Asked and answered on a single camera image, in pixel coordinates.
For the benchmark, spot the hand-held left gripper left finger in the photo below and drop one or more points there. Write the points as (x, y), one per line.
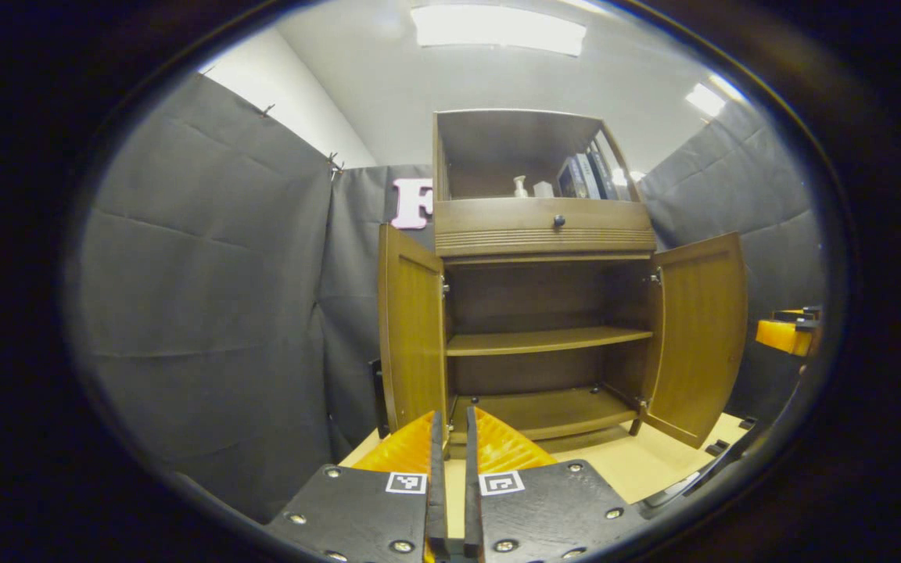
(436, 500)

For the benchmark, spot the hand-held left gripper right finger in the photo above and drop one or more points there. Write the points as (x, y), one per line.
(472, 500)

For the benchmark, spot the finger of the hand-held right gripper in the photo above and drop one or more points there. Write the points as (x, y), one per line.
(785, 335)

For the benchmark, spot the wooden cabinet door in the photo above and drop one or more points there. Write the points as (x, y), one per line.
(701, 336)
(413, 336)

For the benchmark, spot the wooden double-door shoe cabinet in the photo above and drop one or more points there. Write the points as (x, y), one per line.
(544, 234)

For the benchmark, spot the black table clamp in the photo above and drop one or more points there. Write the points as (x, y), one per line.
(717, 448)
(748, 423)

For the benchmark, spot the wooden inner shelf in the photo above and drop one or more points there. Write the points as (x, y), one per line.
(544, 341)

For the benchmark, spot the small ceiling light panel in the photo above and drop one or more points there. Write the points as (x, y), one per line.
(710, 98)

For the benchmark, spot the grey book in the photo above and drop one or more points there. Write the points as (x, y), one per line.
(587, 178)

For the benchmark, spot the dark blue book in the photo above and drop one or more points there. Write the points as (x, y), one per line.
(570, 181)

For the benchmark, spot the small white box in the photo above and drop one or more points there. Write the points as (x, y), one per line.
(543, 189)

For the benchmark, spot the small white bottle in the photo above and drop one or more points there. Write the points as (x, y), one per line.
(520, 188)

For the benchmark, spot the black backdrop cloth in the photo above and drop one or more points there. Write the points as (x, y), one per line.
(208, 297)

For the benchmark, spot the large ceiling light panel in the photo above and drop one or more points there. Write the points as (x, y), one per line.
(497, 30)

